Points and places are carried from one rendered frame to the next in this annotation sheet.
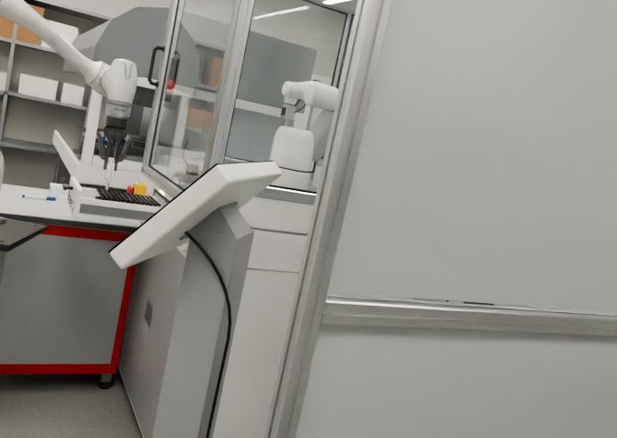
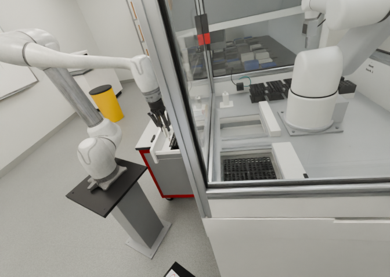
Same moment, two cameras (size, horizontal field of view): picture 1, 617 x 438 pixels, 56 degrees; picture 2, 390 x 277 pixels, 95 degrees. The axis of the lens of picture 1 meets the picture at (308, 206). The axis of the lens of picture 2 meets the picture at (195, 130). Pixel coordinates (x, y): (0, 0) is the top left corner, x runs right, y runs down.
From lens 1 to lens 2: 1.67 m
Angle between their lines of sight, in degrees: 47
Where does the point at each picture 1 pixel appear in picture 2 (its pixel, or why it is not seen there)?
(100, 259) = not seen: hidden behind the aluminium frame
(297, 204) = (310, 198)
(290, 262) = (307, 234)
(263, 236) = (271, 222)
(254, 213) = (255, 209)
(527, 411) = not seen: outside the picture
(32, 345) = (179, 189)
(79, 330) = not seen: hidden behind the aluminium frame
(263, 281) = (278, 243)
